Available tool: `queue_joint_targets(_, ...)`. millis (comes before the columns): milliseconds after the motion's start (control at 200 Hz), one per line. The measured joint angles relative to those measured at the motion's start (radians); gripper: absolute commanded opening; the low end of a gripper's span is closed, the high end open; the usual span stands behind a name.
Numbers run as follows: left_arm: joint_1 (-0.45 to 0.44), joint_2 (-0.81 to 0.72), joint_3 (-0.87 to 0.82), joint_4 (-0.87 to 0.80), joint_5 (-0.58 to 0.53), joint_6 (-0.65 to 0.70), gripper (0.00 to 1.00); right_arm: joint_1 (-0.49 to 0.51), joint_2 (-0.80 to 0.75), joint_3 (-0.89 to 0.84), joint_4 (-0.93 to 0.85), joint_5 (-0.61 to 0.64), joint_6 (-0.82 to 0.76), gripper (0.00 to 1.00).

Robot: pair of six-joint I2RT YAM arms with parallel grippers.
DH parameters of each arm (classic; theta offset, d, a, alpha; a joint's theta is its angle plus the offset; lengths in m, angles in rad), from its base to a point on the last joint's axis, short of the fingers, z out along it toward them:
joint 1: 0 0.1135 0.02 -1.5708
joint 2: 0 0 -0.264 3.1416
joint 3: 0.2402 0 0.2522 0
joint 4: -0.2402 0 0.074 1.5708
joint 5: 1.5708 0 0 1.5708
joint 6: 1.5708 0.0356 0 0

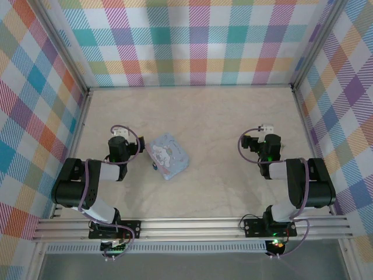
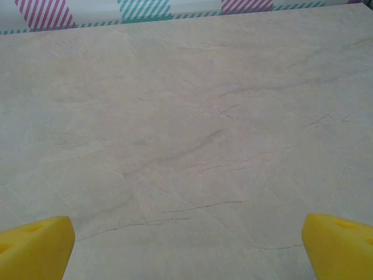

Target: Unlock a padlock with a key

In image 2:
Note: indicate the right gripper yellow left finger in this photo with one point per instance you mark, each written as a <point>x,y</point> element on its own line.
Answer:
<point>35,251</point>

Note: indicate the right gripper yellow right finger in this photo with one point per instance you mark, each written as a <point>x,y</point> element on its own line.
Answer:
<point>338,253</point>

